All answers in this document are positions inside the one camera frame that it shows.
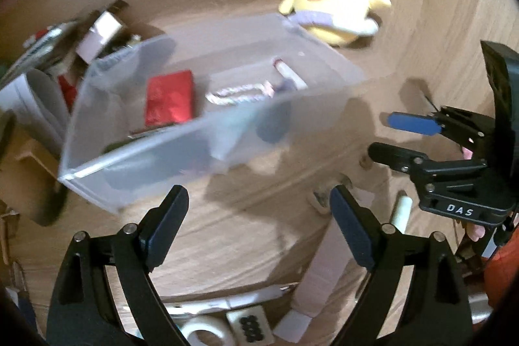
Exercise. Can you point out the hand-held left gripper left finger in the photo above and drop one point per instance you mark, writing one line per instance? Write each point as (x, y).
(162, 232)

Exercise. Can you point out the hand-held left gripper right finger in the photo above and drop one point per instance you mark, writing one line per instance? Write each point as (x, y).
(352, 228)

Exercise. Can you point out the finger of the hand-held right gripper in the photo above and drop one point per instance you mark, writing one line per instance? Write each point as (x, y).
(397, 156)
(409, 122)

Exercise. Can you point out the pink tube with grey cap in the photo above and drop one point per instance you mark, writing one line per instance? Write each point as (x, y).
(326, 269)

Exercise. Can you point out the white lip balm stick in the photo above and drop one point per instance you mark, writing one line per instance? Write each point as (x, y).
(290, 74)

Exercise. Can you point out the small purple bottle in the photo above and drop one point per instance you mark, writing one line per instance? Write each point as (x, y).
(272, 123)

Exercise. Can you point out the red foil pouch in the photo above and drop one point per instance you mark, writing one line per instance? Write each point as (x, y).
(169, 96)

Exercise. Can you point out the clear plastic storage box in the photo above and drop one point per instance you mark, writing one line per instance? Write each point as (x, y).
(121, 94)

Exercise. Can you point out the white patterned wrapper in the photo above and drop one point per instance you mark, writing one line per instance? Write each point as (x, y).
(239, 92)

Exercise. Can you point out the small pale tube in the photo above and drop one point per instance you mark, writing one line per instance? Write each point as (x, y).
(402, 213)

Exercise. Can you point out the pink object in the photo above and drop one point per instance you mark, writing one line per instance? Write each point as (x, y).
(476, 232)

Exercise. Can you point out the white pen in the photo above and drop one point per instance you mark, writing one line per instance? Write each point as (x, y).
(227, 301)

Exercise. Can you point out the brown ceramic mug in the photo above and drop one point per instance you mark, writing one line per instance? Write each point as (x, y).
(48, 204)

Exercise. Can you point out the orange object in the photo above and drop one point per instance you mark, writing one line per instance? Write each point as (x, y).
(502, 277)

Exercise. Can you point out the white tile with black dots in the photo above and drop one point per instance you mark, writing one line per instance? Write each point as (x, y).
(250, 325)

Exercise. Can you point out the red box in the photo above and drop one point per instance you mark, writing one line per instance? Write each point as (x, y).
(67, 90)

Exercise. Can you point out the white paper boxes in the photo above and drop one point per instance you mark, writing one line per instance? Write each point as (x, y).
(32, 102)

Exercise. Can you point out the small white box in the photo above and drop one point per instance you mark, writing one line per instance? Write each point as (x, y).
(99, 36)

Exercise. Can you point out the stack of booklets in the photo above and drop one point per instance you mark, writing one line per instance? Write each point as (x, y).
(36, 54)

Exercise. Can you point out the red and white marker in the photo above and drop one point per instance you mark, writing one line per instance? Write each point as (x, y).
(38, 36)

